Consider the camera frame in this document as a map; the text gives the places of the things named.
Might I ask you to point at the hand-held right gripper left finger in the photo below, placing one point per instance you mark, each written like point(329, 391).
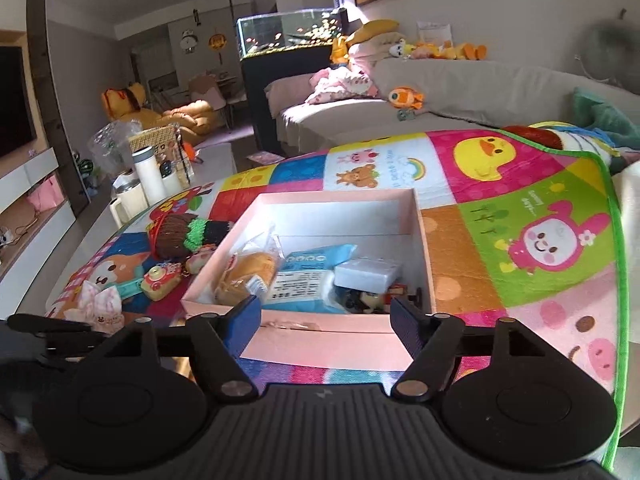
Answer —
point(243, 322)

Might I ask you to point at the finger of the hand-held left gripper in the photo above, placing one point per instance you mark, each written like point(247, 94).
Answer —
point(50, 323)

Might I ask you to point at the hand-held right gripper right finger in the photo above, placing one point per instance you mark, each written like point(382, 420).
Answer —
point(407, 325)

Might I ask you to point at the white pink bunny cloth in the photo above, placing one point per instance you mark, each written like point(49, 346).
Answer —
point(97, 305)

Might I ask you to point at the small round plush toy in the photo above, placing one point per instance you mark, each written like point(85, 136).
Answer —
point(200, 260)

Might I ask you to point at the yellow teal toy camera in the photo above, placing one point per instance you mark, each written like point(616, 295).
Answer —
point(160, 282)

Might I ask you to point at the brown green crochet doll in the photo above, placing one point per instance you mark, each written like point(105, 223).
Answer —
point(175, 235)

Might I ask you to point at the pink cardboard box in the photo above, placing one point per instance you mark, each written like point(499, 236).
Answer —
point(345, 215)

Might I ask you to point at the dark toy figure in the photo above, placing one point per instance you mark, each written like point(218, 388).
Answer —
point(367, 302)

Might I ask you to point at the packaged bread bun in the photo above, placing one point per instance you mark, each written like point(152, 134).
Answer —
point(247, 275)

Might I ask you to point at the small white box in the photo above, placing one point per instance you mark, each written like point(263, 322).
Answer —
point(365, 272)

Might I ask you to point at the blue wet wipes packet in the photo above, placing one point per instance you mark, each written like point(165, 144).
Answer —
point(300, 285)

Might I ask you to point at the pink bag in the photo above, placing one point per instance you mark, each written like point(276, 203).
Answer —
point(45, 195)

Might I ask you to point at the colourful cartoon play mat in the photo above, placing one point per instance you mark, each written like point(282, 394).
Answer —
point(500, 220)

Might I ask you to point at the white jug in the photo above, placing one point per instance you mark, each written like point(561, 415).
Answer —
point(129, 202)

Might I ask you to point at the white television cabinet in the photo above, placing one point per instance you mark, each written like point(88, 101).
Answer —
point(45, 170)

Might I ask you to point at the small white bottle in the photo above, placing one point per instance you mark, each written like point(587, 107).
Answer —
point(171, 180)

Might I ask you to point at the white thermos bottle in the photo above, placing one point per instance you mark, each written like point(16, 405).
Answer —
point(149, 175)

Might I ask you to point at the clear plastic bag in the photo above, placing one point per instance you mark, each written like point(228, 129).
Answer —
point(110, 142)

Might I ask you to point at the woven basket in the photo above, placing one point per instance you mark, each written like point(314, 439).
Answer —
point(155, 137)

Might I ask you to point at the black television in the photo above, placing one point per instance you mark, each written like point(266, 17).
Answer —
point(15, 105)

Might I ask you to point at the black fish tank stand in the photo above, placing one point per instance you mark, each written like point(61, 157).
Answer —
point(255, 100)

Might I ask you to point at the large yellow bear plush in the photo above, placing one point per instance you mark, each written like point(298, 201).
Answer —
point(150, 115)

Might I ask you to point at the orange fish plush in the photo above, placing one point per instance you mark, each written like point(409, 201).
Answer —
point(405, 97)

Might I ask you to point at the dining chair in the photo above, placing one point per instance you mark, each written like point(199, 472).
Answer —
point(207, 90)

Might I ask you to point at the grey sofa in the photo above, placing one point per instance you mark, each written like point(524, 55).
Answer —
point(475, 90)

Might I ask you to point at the pink clothes heap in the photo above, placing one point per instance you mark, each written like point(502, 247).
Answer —
point(340, 85)

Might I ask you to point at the pink pillow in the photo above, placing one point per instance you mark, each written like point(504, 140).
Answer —
point(370, 52)

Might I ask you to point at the white duck plush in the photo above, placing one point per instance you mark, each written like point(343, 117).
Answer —
point(400, 49)

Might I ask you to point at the yellow orange plush toy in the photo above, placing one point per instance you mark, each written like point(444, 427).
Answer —
point(450, 51)

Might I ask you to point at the green cloth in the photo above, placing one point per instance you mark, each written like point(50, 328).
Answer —
point(600, 115)

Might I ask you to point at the white paper sheet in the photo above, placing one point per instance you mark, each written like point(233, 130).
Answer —
point(435, 31)

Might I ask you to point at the glass fish tank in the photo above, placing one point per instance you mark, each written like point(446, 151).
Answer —
point(285, 30)

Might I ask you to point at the yellow pillow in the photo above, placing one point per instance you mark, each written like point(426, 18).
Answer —
point(372, 30)

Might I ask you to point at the yellow hanging wall ornament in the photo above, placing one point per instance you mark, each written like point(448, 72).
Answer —
point(216, 42)

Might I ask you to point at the white wall clock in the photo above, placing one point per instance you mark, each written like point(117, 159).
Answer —
point(188, 41)

